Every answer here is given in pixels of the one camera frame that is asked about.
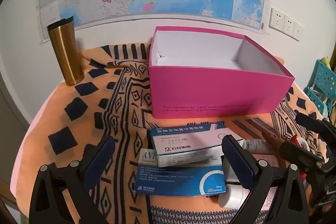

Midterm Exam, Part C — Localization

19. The white and blue medicine box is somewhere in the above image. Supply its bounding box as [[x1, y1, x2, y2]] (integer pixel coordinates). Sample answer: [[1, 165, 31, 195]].
[[150, 120, 243, 168]]

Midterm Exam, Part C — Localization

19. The blue perforated plastic basket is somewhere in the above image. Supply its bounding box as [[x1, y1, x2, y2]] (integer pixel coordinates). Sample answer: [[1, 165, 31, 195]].
[[303, 59, 336, 122]]

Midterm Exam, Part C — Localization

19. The small white tube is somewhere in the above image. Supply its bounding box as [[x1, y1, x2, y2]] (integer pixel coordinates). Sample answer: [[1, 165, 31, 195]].
[[241, 139, 276, 155]]

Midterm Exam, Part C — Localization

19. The pink cardboard box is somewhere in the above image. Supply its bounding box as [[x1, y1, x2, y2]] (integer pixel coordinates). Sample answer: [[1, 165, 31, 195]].
[[148, 26, 296, 119]]

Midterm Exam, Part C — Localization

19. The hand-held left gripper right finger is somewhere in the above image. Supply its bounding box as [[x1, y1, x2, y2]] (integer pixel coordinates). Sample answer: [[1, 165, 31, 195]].
[[222, 135, 309, 224]]

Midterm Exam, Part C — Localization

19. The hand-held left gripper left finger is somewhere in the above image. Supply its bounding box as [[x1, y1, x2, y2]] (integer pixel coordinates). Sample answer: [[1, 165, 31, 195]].
[[28, 135, 116, 224]]

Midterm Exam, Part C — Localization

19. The red capped container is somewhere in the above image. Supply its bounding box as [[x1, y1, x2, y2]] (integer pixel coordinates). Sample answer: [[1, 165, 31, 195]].
[[289, 134, 311, 151]]

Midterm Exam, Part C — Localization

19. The white plastic bottle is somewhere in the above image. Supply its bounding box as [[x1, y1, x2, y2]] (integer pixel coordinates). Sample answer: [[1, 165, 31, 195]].
[[219, 185, 250, 210]]

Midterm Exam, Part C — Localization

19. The orange patterned tablecloth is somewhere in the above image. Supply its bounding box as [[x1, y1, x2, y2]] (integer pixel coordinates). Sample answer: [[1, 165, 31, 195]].
[[16, 43, 331, 224]]

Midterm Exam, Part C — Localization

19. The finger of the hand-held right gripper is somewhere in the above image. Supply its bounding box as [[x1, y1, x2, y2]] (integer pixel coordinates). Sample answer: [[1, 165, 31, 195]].
[[296, 112, 336, 142], [279, 140, 336, 174]]

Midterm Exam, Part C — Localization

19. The white wall socket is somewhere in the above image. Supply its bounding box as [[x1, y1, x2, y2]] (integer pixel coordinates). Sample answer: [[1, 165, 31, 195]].
[[283, 14, 296, 35], [269, 7, 286, 31]]

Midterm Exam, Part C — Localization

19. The white wall switch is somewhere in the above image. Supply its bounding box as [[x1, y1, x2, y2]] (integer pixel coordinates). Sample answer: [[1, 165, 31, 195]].
[[293, 21, 305, 40]]

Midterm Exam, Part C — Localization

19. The gold metal thermos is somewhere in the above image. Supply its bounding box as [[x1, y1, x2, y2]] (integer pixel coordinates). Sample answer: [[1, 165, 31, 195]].
[[47, 17, 84, 86]]

